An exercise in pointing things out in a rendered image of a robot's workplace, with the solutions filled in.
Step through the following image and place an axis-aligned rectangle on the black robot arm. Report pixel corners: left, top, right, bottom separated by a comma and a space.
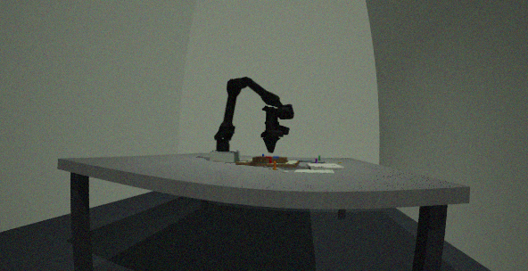
214, 77, 294, 152

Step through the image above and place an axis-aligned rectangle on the cream rectangular card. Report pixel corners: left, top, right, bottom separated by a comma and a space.
307, 163, 345, 170

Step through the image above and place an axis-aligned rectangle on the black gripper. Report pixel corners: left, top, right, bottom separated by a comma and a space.
261, 119, 284, 153

